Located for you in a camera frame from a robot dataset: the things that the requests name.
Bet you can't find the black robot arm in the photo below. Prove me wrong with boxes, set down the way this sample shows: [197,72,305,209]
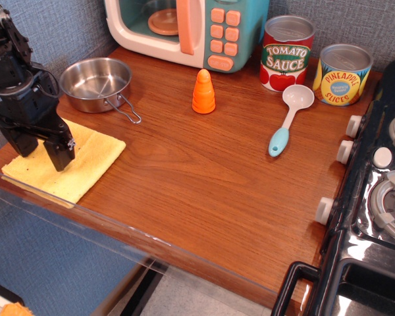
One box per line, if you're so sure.
[0,5,75,171]

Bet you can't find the toy microwave teal and white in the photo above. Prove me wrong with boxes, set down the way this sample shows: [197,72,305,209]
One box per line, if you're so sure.
[104,1,269,73]

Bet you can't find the white spoon with teal handle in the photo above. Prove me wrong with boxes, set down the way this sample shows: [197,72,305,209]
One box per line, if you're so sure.
[268,84,315,157]

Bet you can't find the white stove knob lower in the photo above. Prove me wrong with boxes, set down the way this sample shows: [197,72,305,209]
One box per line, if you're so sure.
[315,197,334,225]

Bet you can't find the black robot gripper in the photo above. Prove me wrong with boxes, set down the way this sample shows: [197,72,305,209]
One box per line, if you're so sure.
[0,70,76,172]

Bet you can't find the orange fuzzy object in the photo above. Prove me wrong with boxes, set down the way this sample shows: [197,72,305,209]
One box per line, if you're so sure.
[0,302,34,316]

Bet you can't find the yellow towel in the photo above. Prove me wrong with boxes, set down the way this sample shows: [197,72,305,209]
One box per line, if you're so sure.
[1,120,126,209]

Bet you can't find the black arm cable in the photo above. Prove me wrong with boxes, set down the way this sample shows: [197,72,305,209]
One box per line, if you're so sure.
[31,62,62,99]

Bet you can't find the white stove knob middle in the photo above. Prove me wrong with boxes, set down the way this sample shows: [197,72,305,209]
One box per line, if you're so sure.
[336,140,354,165]

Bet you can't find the white stove knob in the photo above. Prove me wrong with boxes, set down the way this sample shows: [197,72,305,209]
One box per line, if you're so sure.
[336,140,354,165]
[315,197,334,225]
[346,115,363,138]

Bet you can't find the white stove knob upper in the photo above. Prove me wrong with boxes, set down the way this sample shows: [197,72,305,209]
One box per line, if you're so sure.
[346,115,363,138]

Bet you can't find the black toy stove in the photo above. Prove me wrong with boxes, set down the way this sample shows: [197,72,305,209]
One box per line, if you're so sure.
[272,60,395,315]

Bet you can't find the orange toy carrot cone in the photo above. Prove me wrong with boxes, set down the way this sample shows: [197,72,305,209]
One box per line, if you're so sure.
[192,69,216,114]

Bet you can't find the tomato sauce can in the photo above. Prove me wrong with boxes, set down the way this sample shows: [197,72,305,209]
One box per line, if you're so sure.
[259,15,315,92]

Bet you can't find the small steel pan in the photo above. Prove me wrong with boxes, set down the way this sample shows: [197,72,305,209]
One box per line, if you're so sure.
[59,57,142,124]

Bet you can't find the pineapple slices can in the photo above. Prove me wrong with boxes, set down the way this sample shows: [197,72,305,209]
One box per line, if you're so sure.
[313,43,373,107]

